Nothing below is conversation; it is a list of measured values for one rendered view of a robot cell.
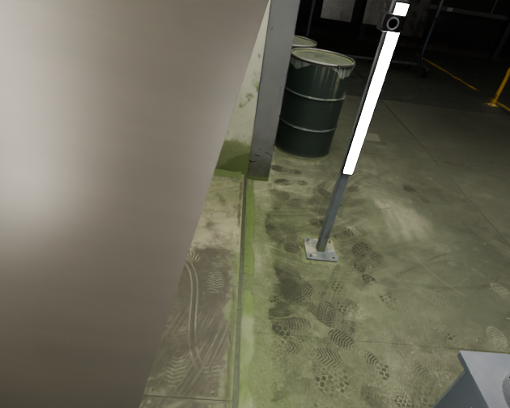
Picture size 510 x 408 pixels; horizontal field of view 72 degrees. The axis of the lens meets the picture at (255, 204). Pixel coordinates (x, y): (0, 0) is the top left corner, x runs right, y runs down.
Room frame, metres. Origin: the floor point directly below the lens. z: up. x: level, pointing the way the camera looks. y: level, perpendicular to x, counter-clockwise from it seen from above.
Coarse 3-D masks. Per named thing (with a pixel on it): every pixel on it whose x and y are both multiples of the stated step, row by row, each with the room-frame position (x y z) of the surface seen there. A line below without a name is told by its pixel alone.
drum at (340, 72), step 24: (288, 72) 3.23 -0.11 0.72; (312, 72) 3.03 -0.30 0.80; (336, 72) 3.04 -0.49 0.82; (288, 96) 3.14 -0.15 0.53; (312, 96) 3.02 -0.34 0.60; (336, 96) 3.07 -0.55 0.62; (288, 120) 3.10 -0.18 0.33; (312, 120) 3.02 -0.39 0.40; (336, 120) 3.15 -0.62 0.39; (288, 144) 3.06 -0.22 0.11; (312, 144) 3.02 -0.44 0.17
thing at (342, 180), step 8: (400, 0) 1.73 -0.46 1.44; (384, 32) 1.75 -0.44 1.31; (376, 56) 1.75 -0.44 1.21; (368, 80) 1.75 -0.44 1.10; (360, 104) 1.76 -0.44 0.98; (344, 160) 1.74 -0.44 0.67; (344, 176) 1.73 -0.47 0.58; (336, 184) 1.76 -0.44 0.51; (344, 184) 1.73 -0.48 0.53; (336, 192) 1.73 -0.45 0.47; (336, 200) 1.73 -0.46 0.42; (328, 208) 1.76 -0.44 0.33; (336, 208) 1.73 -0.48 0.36; (328, 216) 1.73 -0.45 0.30; (328, 224) 1.73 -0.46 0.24; (328, 232) 1.73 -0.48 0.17; (320, 240) 1.73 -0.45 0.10; (320, 248) 1.73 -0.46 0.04
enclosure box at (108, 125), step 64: (0, 0) 0.29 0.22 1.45; (64, 0) 0.30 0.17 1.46; (128, 0) 0.31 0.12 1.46; (192, 0) 0.32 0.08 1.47; (256, 0) 0.33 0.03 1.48; (0, 64) 0.29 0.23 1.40; (64, 64) 0.30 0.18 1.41; (128, 64) 0.31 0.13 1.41; (192, 64) 0.32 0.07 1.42; (0, 128) 0.28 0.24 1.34; (64, 128) 0.29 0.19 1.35; (128, 128) 0.31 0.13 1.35; (192, 128) 0.32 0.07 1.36; (0, 192) 0.28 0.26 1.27; (64, 192) 0.29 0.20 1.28; (128, 192) 0.30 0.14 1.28; (192, 192) 0.32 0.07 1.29; (0, 256) 0.28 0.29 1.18; (64, 256) 0.29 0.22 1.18; (128, 256) 0.30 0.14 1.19; (0, 320) 0.27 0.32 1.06; (64, 320) 0.28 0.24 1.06; (128, 320) 0.30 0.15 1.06; (0, 384) 0.26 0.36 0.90; (64, 384) 0.28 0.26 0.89; (128, 384) 0.30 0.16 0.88
